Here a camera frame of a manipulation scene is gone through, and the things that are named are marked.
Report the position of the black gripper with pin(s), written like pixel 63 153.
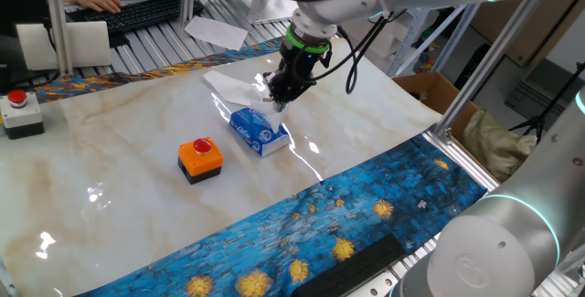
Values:
pixel 294 73

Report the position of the white paper napkin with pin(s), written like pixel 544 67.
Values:
pixel 274 119
pixel 256 93
pixel 224 82

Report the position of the blue tissue pack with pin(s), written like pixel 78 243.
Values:
pixel 249 132

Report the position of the orange red button box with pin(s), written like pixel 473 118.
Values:
pixel 201 160

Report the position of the white paper sheet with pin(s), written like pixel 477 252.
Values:
pixel 215 32

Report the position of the white foam box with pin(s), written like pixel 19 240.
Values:
pixel 379 41

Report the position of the blue starry tablecloth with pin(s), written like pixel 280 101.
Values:
pixel 365 196

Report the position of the marble pattern mat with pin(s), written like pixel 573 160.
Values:
pixel 137 128

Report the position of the grey metal shelf rack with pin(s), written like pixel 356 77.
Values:
pixel 413 36

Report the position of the brown cardboard box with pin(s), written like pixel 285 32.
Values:
pixel 434 89

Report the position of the black keyboard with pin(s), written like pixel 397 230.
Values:
pixel 137 13

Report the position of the black foam block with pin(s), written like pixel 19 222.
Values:
pixel 352 267

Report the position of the white plastic panel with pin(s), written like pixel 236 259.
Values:
pixel 87 43

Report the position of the olive cloth bag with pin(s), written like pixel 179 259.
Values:
pixel 498 146

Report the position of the dark grey crate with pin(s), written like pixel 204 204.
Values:
pixel 530 91

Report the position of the brown cardboard board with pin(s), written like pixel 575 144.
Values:
pixel 525 36

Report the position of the grey emergency stop box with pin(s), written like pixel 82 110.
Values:
pixel 20 116

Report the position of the black tripod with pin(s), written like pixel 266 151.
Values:
pixel 539 121

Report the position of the black monitor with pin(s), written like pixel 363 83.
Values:
pixel 18 4

